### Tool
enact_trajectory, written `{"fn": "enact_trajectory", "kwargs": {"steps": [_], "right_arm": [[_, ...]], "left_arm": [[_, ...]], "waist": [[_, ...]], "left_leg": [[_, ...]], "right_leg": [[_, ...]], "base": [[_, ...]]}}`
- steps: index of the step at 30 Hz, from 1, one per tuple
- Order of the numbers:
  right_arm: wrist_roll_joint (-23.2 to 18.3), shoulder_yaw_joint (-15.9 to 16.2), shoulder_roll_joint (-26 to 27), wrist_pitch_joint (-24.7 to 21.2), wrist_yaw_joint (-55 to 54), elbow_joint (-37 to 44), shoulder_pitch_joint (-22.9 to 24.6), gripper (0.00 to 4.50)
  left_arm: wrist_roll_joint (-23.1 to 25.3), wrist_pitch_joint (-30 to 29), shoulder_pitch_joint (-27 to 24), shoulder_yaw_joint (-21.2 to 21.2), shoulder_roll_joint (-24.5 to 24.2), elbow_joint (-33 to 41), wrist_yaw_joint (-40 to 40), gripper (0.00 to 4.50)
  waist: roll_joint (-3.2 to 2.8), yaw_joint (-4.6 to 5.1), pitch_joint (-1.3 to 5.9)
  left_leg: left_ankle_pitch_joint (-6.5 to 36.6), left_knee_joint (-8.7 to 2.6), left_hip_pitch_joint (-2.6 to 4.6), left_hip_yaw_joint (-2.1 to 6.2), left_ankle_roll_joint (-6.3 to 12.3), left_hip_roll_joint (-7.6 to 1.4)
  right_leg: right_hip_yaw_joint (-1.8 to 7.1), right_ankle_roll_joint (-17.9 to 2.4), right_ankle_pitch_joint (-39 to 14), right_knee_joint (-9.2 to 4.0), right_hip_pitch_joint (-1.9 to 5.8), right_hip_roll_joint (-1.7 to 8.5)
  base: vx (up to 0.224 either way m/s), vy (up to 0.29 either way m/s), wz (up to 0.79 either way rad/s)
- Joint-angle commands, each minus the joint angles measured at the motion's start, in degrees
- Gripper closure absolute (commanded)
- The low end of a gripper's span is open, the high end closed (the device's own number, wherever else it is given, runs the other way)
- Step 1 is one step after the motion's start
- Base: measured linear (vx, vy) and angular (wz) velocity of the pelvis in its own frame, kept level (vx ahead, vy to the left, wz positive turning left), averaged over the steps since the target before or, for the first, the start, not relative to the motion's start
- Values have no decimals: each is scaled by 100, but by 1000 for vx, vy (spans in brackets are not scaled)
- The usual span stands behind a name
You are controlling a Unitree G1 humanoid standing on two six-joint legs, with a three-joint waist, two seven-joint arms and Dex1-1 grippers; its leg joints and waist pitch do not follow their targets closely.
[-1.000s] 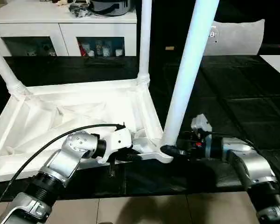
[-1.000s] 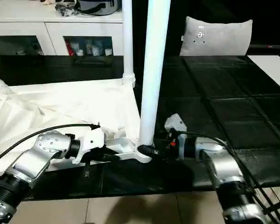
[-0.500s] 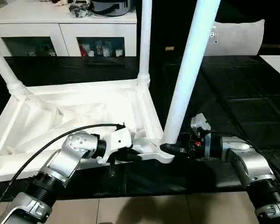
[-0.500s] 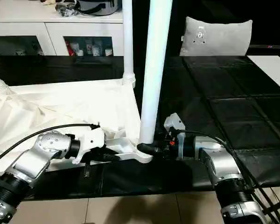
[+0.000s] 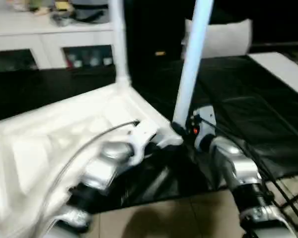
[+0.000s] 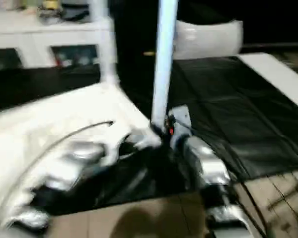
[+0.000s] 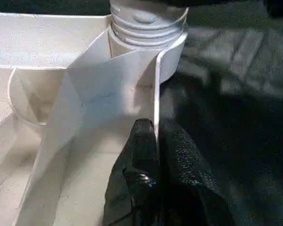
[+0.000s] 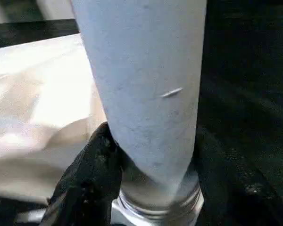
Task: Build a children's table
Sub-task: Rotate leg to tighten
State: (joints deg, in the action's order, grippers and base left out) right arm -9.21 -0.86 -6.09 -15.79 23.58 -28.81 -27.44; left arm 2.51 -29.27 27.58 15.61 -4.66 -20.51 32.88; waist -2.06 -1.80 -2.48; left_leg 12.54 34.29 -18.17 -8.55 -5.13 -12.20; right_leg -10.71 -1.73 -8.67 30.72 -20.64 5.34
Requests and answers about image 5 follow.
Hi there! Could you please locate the white plastic table top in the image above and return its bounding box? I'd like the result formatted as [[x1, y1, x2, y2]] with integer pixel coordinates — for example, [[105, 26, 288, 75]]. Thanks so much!
[[0, 81, 185, 238]]

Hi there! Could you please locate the white glass-door cabinet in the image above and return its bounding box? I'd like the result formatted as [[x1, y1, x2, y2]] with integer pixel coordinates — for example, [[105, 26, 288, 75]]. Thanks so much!
[[0, 9, 116, 71]]

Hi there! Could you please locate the white plastic table leg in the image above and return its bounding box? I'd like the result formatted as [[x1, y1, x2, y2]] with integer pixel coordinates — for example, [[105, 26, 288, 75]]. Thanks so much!
[[109, 0, 132, 87], [172, 0, 214, 132]]

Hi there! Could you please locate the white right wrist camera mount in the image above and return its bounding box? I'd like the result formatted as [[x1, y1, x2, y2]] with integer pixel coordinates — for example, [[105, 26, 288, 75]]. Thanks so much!
[[192, 105, 217, 152]]

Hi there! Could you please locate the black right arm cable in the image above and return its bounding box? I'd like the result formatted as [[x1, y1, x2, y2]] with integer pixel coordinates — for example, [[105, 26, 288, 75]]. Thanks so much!
[[201, 119, 298, 224]]

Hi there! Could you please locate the grey cushion with metal fittings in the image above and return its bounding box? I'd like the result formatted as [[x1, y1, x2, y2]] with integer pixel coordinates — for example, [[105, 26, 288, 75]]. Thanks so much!
[[182, 18, 253, 60]]

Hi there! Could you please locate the white flat board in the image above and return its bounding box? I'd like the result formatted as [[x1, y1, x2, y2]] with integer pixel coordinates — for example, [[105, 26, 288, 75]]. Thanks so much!
[[248, 52, 298, 103]]

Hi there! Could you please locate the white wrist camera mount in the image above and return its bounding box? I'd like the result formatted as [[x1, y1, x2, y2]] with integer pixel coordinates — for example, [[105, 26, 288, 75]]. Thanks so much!
[[128, 121, 161, 166], [192, 105, 217, 152]]

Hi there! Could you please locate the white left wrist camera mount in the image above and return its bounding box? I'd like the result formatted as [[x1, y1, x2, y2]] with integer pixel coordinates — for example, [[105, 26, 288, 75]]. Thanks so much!
[[128, 121, 161, 166]]

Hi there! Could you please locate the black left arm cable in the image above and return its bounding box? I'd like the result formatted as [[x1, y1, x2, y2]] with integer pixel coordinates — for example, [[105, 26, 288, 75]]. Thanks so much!
[[32, 119, 141, 224]]

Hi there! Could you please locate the black table mat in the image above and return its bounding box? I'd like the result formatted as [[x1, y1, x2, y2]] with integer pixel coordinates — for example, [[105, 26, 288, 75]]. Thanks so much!
[[0, 56, 298, 211]]

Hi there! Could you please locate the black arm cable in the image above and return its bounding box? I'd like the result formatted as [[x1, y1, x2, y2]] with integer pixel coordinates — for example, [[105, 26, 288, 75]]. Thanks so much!
[[201, 119, 298, 224], [32, 119, 141, 224]]

